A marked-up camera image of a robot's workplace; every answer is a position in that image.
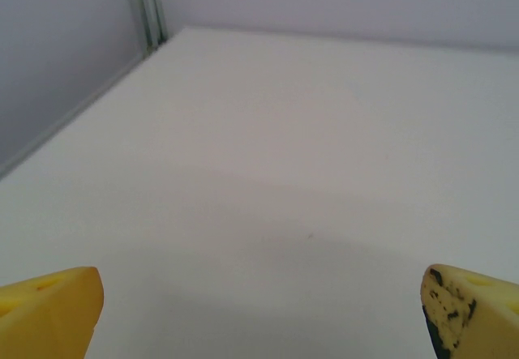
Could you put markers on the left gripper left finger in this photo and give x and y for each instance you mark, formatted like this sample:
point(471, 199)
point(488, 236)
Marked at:
point(44, 318)

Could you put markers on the aluminium frame post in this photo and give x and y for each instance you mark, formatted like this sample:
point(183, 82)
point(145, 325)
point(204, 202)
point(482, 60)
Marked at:
point(148, 10)

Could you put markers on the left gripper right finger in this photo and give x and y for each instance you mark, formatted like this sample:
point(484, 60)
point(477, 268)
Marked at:
point(482, 318)

